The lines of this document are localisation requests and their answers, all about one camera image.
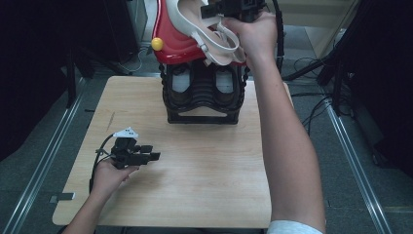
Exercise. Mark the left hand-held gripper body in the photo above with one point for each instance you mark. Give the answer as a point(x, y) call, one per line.
point(125, 152)

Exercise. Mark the black cabinet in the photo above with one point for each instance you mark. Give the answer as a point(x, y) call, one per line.
point(126, 29)

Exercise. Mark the metal floor rail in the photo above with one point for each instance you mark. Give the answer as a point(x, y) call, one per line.
point(48, 156)
point(355, 162)

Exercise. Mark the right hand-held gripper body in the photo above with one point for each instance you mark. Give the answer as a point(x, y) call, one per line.
point(243, 8)

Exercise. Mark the black leather shoe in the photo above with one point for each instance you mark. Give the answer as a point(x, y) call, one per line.
point(224, 81)
point(180, 81)

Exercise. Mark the dark curtain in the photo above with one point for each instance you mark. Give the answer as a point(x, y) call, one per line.
point(29, 81)
point(386, 81)

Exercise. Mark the person's right hand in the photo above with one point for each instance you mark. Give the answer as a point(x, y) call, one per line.
point(258, 39)

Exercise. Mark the person's left hand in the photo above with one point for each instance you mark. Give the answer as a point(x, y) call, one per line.
point(107, 180)

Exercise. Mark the red and black shoe rack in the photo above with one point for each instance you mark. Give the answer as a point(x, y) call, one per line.
point(175, 45)

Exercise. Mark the white slingback heeled shoe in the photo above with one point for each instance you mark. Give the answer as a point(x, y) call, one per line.
point(201, 19)

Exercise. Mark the black tripod stand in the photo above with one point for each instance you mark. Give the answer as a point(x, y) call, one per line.
point(328, 65)

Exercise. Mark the metal table bracket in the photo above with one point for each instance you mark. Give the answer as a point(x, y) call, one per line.
point(61, 197)

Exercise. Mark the white sleeve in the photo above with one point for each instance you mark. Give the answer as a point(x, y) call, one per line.
point(292, 228)

